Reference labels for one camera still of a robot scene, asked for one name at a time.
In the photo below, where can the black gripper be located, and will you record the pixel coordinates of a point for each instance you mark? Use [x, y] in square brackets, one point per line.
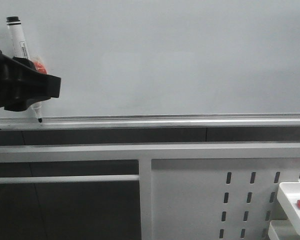
[21, 85]

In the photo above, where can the black white marker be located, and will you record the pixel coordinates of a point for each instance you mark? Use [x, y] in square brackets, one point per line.
[21, 51]

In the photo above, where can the white metal pegboard stand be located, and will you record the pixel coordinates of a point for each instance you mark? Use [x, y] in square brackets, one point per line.
[205, 191]

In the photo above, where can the lower white plastic tray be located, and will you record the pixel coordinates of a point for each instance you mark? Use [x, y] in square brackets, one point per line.
[282, 230]

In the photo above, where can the white plastic marker tray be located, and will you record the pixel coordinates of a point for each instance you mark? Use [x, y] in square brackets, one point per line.
[287, 195]

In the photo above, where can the white whiteboard with aluminium frame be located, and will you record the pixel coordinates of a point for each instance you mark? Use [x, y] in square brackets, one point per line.
[162, 62]

